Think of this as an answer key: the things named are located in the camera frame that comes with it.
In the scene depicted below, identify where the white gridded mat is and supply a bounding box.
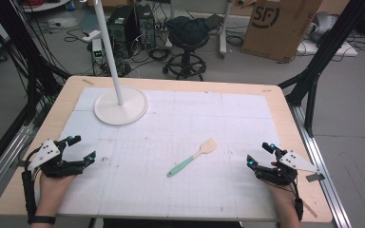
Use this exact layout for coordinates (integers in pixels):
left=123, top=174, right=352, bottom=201
left=56, top=86, right=287, bottom=220

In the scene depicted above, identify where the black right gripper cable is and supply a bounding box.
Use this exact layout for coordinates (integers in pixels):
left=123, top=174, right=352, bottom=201
left=267, top=177, right=304, bottom=222

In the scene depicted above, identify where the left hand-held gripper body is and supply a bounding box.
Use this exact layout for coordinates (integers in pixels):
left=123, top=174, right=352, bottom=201
left=28, top=138, right=86, bottom=179

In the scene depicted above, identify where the black wristband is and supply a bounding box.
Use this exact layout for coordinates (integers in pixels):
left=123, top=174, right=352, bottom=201
left=28, top=215, right=57, bottom=226

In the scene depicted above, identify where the black stool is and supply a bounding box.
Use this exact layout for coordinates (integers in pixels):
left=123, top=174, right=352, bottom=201
left=162, top=34, right=211, bottom=82

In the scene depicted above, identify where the black tape piece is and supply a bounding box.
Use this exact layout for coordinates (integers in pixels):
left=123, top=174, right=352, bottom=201
left=305, top=173, right=326, bottom=183

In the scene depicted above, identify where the aluminium rail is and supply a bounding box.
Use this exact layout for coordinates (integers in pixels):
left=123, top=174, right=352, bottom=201
left=288, top=103, right=353, bottom=228
left=0, top=122, right=36, bottom=208

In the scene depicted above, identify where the slim black computer tower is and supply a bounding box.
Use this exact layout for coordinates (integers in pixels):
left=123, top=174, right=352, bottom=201
left=135, top=3, right=157, bottom=50

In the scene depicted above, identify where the black metal frame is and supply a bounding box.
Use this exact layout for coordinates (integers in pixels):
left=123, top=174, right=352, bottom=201
left=0, top=0, right=72, bottom=184
left=278, top=0, right=365, bottom=138

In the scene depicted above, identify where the white flat board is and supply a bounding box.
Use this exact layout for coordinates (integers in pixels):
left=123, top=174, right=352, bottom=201
left=296, top=38, right=359, bottom=58

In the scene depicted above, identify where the white lamp stand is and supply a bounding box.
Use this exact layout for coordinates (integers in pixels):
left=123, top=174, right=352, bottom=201
left=93, top=0, right=149, bottom=126

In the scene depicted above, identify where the person's right hand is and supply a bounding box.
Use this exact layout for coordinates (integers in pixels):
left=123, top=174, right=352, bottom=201
left=265, top=161, right=299, bottom=208

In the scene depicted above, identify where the small white device green light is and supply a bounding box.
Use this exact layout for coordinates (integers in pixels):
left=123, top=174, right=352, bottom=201
left=91, top=38, right=105, bottom=65

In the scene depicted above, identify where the dark cloth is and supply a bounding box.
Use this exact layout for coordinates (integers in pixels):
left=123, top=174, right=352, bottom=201
left=165, top=15, right=211, bottom=48

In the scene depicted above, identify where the green-handled wooden spatula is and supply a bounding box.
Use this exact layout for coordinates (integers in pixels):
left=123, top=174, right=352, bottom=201
left=166, top=138, right=219, bottom=178

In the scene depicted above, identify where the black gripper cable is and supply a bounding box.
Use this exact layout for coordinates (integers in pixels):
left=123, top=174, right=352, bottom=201
left=267, top=177, right=304, bottom=222
left=21, top=148, right=42, bottom=219

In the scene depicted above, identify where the large black computer tower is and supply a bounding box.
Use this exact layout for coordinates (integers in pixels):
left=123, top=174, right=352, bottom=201
left=106, top=5, right=140, bottom=60

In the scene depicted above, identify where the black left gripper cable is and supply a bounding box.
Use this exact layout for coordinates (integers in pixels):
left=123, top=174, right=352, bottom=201
left=21, top=148, right=42, bottom=219

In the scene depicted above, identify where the white power strip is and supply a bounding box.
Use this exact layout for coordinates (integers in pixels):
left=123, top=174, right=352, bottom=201
left=81, top=29, right=103, bottom=44

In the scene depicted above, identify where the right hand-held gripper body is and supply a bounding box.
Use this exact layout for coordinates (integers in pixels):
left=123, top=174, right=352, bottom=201
left=254, top=148, right=321, bottom=186

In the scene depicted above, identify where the person's left hand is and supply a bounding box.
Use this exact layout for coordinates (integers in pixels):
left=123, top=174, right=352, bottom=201
left=38, top=172, right=77, bottom=211

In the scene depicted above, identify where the brown cardboard box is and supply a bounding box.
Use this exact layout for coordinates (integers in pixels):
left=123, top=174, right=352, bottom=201
left=240, top=0, right=323, bottom=63

